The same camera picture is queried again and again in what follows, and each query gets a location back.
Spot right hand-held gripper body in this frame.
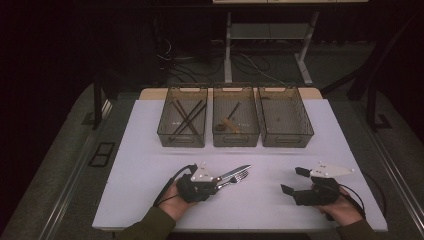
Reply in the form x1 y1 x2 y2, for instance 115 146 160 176
293 162 355 207

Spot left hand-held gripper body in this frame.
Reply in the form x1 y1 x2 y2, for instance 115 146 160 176
175 162 215 204

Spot wooden-handled knife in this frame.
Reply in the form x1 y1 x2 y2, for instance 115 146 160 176
213 164 252 183

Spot light wooden spoon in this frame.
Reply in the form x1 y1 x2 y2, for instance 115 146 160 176
220 116 249 135

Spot smoky clear plastic bin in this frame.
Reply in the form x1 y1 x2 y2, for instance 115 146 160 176
211 86 261 148
156 86 209 149
257 86 315 148

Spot black chopstick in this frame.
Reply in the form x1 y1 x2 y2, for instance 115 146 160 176
170 99 204 140
172 102 208 144

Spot person's left hand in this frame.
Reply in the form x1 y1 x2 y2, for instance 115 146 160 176
159 181 198 222

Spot person's right hand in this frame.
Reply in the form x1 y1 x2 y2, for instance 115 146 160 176
313 189 365 228

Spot white table sheet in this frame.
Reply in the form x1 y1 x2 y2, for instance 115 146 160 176
92 99 389 233

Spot black metal stand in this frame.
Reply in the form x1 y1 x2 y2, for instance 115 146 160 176
92 71 117 131
321 16 424 133

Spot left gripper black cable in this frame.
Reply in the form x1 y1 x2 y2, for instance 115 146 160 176
153 163 198 208

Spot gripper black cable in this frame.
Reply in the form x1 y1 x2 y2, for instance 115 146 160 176
153 163 198 208
328 171 388 222

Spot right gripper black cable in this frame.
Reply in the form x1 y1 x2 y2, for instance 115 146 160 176
328 171 388 222

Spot black floor cables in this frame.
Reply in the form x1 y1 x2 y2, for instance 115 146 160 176
154 36 288 88

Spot white floor cable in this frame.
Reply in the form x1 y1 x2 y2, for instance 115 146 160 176
238 52 288 86

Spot grey metal desk frame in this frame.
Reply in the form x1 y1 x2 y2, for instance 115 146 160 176
213 0 369 86

